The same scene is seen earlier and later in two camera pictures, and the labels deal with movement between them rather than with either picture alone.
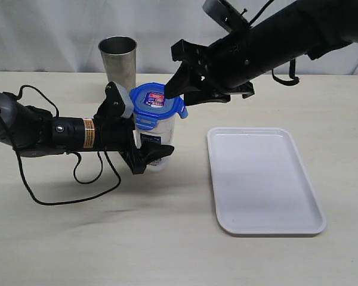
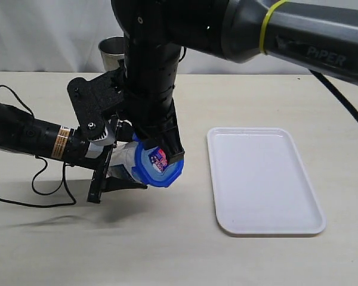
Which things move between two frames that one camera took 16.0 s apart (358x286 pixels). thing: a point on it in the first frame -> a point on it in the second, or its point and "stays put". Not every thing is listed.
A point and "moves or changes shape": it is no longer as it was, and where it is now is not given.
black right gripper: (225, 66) -> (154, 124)
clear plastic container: (163, 133) moves or changes shape
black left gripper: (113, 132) -> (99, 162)
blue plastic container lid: (149, 104) moves or changes shape
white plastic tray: (261, 185) stays put
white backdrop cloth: (62, 36) stays put
